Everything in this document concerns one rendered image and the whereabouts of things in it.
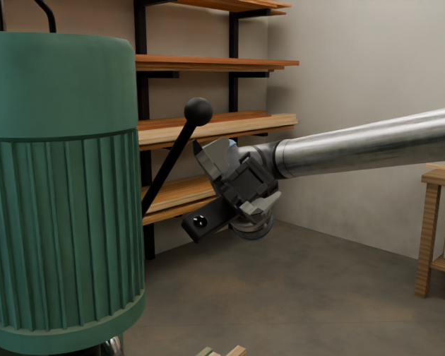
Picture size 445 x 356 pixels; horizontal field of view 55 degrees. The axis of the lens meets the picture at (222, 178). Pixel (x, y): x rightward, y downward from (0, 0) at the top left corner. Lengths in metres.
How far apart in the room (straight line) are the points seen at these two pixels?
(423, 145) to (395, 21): 3.07
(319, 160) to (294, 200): 3.50
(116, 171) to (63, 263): 0.10
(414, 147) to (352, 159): 0.12
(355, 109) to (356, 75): 0.28
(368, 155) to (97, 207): 0.53
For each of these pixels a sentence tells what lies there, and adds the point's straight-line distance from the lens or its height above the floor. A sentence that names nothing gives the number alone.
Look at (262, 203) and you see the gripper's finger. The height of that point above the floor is 1.28.
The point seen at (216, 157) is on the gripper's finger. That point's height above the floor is 1.34.
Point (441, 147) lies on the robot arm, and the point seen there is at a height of 1.36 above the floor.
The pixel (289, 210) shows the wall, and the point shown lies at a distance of 4.45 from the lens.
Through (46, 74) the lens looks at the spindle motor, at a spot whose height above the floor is 1.47.
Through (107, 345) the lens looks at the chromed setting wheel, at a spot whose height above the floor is 1.05.
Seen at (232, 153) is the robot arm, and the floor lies 1.31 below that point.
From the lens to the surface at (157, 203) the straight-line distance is 3.00.
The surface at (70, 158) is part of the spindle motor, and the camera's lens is 0.42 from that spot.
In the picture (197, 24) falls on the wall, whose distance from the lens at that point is 3.78.
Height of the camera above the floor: 1.47
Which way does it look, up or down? 13 degrees down
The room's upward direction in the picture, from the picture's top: straight up
